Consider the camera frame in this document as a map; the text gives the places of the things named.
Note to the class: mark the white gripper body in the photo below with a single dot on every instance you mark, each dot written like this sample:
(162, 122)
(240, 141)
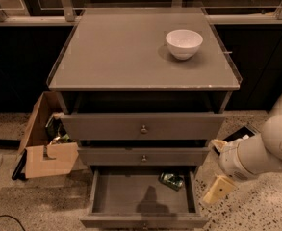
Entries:
(232, 159)

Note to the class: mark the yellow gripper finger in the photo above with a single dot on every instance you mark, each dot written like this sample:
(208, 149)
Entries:
(221, 187)
(218, 144)

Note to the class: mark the green soda can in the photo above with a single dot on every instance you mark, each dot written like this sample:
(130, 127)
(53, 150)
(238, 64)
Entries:
(174, 181)

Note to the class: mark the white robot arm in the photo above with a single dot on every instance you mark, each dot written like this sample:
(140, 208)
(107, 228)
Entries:
(269, 154)

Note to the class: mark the grey drawer cabinet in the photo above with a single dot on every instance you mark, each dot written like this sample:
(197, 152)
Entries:
(126, 49)

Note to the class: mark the grey bottom drawer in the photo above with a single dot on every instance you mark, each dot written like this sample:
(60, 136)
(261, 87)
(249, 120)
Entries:
(134, 198)

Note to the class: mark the grey drawer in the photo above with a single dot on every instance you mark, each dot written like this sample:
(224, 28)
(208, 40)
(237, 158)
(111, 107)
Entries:
(103, 156)
(134, 198)
(142, 126)

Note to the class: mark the grey middle drawer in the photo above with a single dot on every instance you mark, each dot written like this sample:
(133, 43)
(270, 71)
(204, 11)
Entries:
(103, 156)

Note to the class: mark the grey top drawer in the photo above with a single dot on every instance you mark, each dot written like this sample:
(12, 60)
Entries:
(142, 126)

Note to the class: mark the black flat device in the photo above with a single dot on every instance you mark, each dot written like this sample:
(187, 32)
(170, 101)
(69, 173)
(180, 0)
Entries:
(247, 130)

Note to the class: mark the white ceramic bowl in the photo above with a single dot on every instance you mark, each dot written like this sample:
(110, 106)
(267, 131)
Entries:
(183, 44)

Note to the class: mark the items inside cardboard box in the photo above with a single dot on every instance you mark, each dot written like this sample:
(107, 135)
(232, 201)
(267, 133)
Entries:
(55, 131)

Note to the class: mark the brown cardboard box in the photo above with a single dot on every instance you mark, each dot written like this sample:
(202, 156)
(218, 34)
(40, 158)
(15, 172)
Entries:
(43, 158)

